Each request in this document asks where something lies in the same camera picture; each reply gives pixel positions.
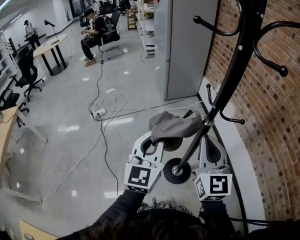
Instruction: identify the white metal shelving unit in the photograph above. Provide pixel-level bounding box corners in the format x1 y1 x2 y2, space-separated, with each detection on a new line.
0 25 20 100
132 0 156 59

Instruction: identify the person's patterned garment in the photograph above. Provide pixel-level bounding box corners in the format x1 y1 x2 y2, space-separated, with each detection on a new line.
137 196 198 219

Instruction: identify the black desk lamp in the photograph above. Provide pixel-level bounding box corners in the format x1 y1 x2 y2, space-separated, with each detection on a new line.
44 18 60 45

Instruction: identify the looped white floor cable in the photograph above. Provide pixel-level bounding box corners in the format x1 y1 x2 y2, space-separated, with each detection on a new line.
76 92 130 120

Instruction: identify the black metal coat rack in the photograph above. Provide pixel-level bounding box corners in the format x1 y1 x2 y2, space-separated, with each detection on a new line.
163 0 300 185

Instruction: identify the grey cap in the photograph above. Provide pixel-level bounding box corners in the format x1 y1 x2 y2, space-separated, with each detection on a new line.
148 109 206 153

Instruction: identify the person's right forearm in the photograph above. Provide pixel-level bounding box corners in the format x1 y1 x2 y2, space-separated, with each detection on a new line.
198 200 237 235

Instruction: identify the black backpack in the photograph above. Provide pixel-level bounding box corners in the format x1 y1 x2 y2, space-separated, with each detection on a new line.
102 15 115 32

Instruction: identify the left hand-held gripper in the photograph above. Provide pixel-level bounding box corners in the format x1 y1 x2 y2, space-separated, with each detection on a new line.
124 130 165 194

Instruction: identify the black office chair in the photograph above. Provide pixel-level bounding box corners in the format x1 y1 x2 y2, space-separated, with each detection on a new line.
79 12 91 31
0 88 30 129
118 0 132 16
9 47 45 102
99 1 115 16

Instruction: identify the round beige table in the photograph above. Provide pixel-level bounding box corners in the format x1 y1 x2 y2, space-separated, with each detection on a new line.
32 34 70 77

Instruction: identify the person's left forearm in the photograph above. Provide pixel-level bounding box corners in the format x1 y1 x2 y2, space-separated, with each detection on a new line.
62 188 151 240

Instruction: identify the black floor cable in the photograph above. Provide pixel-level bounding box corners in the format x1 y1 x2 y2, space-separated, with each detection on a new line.
88 61 105 116
99 115 120 199

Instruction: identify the grey metal cabinet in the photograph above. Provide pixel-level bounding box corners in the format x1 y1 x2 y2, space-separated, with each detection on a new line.
153 0 220 102

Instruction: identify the long white floor cable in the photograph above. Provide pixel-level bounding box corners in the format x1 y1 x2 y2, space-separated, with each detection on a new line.
41 117 108 203

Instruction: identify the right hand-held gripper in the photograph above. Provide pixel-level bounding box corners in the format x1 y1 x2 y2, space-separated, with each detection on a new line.
194 134 233 202

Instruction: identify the small wooden shelf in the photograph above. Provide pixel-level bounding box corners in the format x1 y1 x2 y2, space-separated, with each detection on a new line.
126 8 138 31

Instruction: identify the black cantilever visitor chair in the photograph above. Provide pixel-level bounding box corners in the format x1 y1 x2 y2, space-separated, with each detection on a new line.
97 10 125 61

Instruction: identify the white power strip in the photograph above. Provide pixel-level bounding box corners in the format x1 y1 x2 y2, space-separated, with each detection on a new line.
90 108 107 120

